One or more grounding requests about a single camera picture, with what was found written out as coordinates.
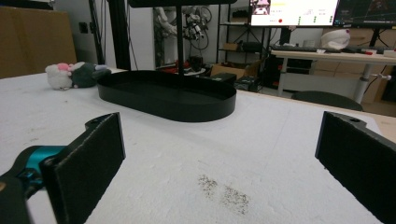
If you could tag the computer monitor with dark screen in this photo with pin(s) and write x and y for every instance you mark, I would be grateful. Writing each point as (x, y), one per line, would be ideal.
(365, 12)

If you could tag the black oval tiered tray stand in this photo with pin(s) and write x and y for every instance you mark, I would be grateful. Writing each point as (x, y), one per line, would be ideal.
(168, 93)

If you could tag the dark green plush toy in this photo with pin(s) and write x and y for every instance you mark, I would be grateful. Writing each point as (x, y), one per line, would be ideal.
(87, 74)

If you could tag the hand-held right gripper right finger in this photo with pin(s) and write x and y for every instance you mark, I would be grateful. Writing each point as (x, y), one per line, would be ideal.
(361, 161)

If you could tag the computer monitor with white screen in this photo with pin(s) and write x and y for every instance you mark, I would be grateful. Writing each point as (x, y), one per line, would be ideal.
(295, 12)

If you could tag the brown cardboard board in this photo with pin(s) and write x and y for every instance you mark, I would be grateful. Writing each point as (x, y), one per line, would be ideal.
(32, 40)

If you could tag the white pink plush toy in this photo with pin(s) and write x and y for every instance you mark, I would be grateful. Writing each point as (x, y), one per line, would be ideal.
(59, 76)

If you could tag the black metal shelf rack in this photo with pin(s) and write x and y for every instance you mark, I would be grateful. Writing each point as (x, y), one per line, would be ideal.
(239, 34)

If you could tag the black round chair seat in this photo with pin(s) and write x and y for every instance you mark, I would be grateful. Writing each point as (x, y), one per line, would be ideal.
(327, 99)

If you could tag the black keyboard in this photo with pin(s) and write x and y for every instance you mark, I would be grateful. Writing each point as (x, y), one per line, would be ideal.
(299, 48)

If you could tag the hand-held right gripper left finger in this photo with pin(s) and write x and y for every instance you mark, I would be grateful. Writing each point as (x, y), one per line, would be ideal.
(84, 161)

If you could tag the open cardboard box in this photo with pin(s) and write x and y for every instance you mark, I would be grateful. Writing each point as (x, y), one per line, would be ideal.
(233, 70)

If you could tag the black metal stand post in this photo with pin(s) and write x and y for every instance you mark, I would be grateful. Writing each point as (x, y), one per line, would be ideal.
(120, 34)

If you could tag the white desk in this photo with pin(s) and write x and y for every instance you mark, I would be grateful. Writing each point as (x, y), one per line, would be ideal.
(330, 67)

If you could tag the white cloth bundle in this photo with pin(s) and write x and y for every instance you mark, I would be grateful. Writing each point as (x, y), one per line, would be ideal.
(335, 39)

